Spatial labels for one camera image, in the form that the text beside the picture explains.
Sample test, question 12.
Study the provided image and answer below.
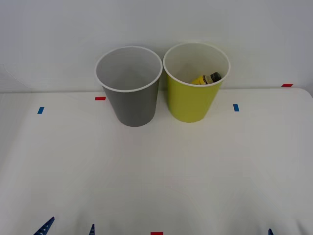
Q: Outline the yellow bottle with black cap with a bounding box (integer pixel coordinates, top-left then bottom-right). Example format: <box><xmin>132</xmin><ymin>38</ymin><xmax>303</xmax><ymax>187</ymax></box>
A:
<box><xmin>190</xmin><ymin>72</ymin><xmax>222</xmax><ymax>86</ymax></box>

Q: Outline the yellow-green plastic waste bin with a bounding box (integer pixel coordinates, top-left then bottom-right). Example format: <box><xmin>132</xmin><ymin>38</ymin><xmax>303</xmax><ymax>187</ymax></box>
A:
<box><xmin>162</xmin><ymin>42</ymin><xmax>231</xmax><ymax>123</ymax></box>

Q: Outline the grey plastic waste bin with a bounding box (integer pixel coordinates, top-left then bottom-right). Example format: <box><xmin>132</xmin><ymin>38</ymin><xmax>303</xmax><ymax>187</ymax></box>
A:
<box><xmin>94</xmin><ymin>45</ymin><xmax>164</xmax><ymax>128</ymax></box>

